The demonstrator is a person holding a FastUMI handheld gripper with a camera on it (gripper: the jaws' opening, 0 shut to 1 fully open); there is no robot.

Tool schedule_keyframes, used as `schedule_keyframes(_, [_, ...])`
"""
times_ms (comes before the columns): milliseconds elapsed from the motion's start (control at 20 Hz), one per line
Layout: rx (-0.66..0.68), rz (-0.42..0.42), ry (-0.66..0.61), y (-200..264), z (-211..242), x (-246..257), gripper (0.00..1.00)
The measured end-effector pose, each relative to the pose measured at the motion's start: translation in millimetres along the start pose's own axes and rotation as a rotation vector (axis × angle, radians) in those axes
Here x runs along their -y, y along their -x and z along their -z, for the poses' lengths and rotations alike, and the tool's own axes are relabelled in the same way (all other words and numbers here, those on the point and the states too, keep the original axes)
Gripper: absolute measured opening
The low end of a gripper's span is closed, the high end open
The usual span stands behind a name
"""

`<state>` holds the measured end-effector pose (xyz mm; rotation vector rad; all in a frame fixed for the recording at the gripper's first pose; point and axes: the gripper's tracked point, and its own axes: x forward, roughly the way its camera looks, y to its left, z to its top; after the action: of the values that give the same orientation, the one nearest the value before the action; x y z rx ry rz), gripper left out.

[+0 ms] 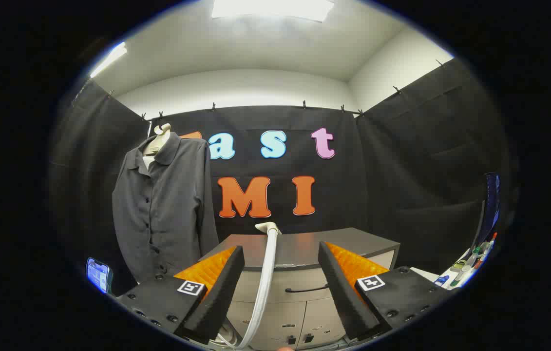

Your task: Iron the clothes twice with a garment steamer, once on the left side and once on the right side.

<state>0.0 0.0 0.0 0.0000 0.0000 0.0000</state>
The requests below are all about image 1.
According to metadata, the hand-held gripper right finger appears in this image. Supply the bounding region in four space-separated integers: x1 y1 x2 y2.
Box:
318 241 451 342

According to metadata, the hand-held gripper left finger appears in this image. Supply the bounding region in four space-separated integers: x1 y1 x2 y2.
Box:
114 245 246 344

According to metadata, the grey ribbed garment steamer hose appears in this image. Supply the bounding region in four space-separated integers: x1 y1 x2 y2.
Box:
227 229 280 350

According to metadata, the dark grey button shirt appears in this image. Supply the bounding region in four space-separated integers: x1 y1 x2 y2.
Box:
112 132 220 284

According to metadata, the cream clothes hanger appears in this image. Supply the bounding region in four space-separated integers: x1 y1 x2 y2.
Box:
142 123 172 157

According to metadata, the grey cabinet with dark top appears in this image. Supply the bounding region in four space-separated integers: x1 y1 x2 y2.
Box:
200 227 401 351

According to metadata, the smartphone with lit screen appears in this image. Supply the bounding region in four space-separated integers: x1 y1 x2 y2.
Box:
85 257 113 294

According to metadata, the narrow ceiling light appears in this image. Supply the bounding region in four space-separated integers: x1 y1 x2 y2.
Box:
89 42 128 78

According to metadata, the black cabinet drawer handle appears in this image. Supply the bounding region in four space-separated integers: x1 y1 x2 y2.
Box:
284 284 329 294

